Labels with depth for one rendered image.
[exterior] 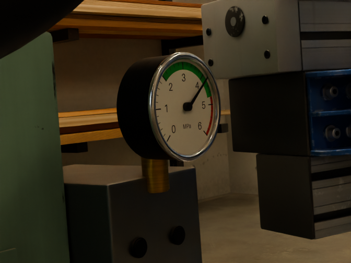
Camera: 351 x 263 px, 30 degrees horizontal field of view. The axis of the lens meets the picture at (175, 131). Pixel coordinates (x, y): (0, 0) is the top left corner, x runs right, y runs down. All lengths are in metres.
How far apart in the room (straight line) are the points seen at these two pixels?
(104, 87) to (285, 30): 2.93
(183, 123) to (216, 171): 3.87
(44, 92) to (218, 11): 0.41
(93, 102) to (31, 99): 3.15
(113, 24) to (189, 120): 2.63
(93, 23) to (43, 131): 2.55
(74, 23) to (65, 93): 0.65
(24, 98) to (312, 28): 0.41
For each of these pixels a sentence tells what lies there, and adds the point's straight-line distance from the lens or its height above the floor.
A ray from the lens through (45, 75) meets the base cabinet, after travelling 0.39.
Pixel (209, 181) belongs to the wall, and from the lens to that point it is 4.19.
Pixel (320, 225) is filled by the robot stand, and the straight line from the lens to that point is 0.73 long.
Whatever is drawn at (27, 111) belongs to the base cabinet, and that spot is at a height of 0.66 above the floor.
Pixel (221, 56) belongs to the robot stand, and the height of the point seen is 0.71.
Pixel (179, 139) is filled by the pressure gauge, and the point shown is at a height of 0.64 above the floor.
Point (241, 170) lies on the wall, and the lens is 4.27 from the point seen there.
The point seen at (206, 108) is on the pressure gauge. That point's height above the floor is 0.66.
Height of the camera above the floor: 0.67
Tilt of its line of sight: 3 degrees down
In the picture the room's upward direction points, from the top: 4 degrees counter-clockwise
